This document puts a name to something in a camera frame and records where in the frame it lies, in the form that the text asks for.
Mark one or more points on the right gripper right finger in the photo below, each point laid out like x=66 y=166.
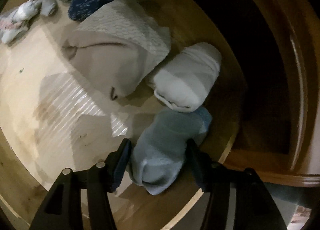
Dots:
x=237 y=199

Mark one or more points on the wooden nightstand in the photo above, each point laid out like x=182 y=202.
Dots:
x=279 y=59

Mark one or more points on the white pink floral underwear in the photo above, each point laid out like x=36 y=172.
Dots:
x=17 y=22

